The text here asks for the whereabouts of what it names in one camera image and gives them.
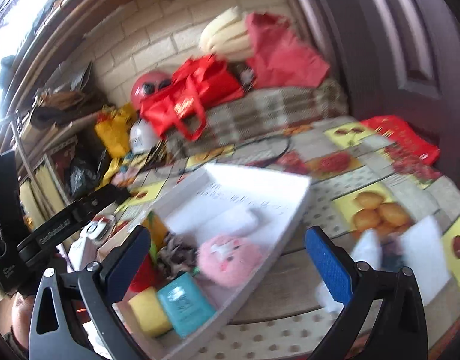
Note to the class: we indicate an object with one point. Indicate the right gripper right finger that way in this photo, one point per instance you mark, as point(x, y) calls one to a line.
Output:
point(399, 331)

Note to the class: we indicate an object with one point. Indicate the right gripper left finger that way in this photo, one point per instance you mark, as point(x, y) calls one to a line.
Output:
point(56, 331)

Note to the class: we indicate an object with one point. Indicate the yellow sponge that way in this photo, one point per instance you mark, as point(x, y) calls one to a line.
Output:
point(149, 314)

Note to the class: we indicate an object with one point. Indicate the red plush base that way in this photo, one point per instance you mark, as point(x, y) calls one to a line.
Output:
point(147, 276)

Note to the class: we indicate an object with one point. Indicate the teal tissue pack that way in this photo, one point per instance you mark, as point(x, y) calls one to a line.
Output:
point(185, 305)

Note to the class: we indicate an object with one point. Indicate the brown hair scrunchie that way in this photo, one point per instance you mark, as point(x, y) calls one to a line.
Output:
point(176, 257)

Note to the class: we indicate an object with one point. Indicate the pink plush toy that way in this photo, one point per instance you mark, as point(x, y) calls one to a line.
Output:
point(228, 260)

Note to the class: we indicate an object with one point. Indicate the person's left hand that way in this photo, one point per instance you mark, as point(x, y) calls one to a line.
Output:
point(21, 317)

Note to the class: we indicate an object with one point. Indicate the white power bank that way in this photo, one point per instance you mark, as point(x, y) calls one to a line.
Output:
point(99, 228)

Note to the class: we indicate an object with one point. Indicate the fruit pattern tablecloth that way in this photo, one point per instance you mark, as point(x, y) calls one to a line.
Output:
point(352, 169)

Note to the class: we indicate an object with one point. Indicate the black plastic bag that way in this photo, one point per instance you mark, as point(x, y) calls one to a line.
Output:
point(83, 177)

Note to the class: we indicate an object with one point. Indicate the metal shelf rack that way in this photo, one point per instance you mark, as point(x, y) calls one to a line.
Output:
point(43, 159)

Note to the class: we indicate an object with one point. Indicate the yellow shopping bag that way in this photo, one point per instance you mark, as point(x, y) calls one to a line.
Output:
point(113, 127)

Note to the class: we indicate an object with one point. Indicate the red plastic bag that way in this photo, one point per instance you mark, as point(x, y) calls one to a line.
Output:
point(398, 130)

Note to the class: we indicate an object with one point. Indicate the white hard hat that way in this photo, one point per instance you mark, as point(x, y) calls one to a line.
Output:
point(142, 137)

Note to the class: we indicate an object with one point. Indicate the white cardboard box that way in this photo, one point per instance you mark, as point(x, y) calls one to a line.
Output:
point(260, 204)

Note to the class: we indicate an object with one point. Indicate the red helmet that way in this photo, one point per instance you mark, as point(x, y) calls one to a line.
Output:
point(148, 84)

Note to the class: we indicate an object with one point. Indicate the plaid covered bench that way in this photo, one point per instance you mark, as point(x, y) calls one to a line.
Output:
point(261, 112)

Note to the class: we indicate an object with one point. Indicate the red tote bag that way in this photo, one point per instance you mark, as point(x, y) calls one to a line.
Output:
point(196, 86)

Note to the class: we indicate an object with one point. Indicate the brown wooden door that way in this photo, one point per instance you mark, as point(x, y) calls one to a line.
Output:
point(394, 57)

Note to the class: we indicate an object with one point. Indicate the dark red cloth bag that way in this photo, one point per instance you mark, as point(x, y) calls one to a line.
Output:
point(280, 58)

